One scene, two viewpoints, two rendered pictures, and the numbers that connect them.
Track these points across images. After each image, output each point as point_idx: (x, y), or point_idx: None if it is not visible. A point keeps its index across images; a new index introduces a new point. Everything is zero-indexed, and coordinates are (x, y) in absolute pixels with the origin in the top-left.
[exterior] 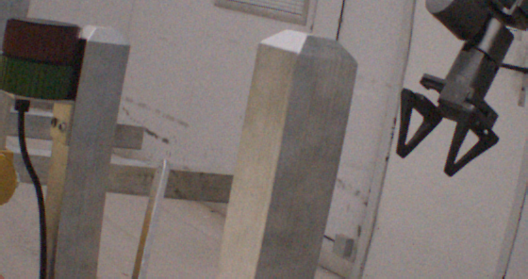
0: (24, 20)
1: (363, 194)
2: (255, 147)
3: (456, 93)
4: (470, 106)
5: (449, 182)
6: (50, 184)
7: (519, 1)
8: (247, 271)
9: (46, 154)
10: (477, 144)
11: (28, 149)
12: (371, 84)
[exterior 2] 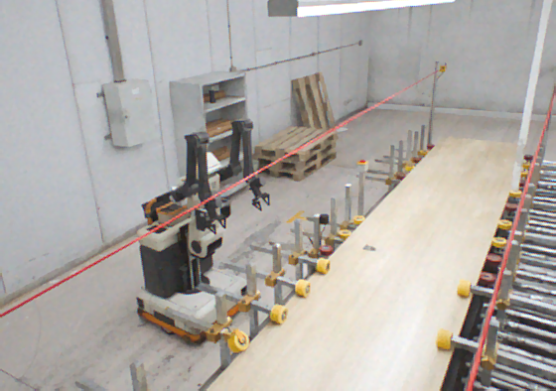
0: (327, 215)
1: None
2: (336, 204)
3: (221, 216)
4: (225, 215)
5: None
6: (319, 231)
7: (211, 195)
8: (337, 211)
9: (283, 251)
10: (220, 221)
11: (284, 253)
12: None
